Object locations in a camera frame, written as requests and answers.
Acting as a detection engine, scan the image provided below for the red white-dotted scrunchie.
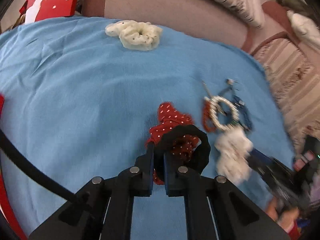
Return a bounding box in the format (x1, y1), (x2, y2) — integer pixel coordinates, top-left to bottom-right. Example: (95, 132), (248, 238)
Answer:
(146, 102), (200, 185)

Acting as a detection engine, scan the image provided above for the red rimmed white tray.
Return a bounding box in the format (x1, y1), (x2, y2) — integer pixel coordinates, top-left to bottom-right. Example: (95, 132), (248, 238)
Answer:
(0, 93), (28, 240)

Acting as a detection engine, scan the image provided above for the black hair tie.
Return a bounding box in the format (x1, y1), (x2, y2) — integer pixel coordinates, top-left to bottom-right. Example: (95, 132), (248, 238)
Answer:
(152, 124), (212, 183)

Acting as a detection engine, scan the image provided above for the cream dotted scrunchie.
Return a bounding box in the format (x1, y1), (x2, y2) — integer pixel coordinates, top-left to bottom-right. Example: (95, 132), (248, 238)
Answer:
(105, 20), (163, 51)

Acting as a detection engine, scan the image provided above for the red bead bracelet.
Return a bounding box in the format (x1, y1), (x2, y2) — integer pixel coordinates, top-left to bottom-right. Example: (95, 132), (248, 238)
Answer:
(202, 97), (217, 133)

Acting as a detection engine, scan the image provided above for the white pearl bracelet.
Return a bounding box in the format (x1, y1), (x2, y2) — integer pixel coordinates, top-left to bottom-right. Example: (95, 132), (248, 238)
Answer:
(208, 96), (240, 132)

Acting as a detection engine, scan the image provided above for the black cable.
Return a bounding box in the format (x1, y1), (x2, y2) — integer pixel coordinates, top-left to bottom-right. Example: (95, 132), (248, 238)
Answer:
(0, 129), (96, 215)

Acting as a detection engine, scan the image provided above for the blue cloth bedspread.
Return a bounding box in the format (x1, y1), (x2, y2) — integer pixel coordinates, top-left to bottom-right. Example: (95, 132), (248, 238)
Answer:
(0, 16), (296, 240)

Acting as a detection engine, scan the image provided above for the person's right hand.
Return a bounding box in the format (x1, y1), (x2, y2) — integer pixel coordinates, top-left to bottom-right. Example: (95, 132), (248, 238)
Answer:
(265, 197), (299, 233)

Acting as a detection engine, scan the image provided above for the mauve sofa cushion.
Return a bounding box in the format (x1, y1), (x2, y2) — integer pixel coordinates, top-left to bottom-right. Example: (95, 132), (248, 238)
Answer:
(82, 0), (320, 55)

